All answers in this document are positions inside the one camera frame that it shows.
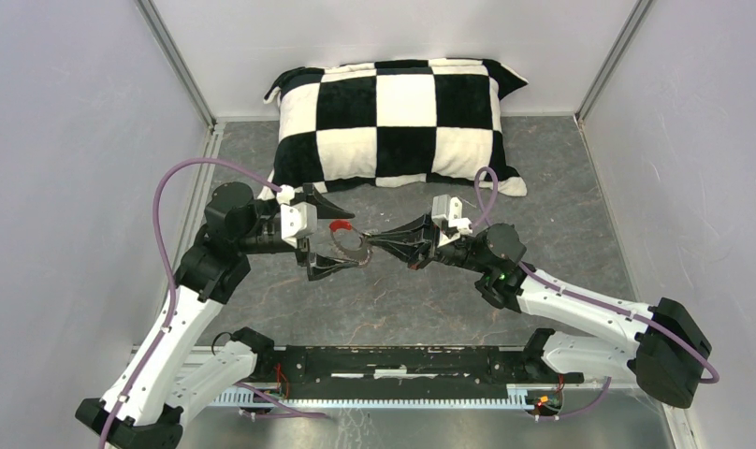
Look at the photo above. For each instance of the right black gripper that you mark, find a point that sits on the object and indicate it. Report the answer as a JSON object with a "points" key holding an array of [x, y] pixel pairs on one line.
{"points": [[416, 254]]}

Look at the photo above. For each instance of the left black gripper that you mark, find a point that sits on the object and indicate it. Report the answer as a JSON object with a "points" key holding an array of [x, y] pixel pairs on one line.
{"points": [[318, 265]]}

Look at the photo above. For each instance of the metal keyring with red handle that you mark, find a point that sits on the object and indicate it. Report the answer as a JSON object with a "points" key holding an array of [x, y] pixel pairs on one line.
{"points": [[349, 242]]}

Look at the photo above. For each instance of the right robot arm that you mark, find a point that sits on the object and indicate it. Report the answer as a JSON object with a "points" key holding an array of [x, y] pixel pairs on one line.
{"points": [[660, 346]]}

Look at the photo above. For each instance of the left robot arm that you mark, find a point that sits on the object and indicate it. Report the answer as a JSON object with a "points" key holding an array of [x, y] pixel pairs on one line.
{"points": [[148, 407]]}

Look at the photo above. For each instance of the black white checkered pillow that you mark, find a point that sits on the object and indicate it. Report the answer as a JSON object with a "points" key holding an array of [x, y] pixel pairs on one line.
{"points": [[392, 123]]}

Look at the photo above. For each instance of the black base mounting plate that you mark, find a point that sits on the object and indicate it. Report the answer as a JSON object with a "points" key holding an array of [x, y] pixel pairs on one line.
{"points": [[403, 372]]}

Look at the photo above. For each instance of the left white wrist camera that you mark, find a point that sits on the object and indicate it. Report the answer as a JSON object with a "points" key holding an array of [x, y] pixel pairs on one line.
{"points": [[298, 216]]}

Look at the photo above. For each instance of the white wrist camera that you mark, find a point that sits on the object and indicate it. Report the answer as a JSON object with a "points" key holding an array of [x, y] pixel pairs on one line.
{"points": [[298, 216], [446, 213]]}

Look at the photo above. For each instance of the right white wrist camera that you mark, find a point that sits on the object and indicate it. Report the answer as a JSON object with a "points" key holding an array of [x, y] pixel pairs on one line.
{"points": [[446, 213]]}

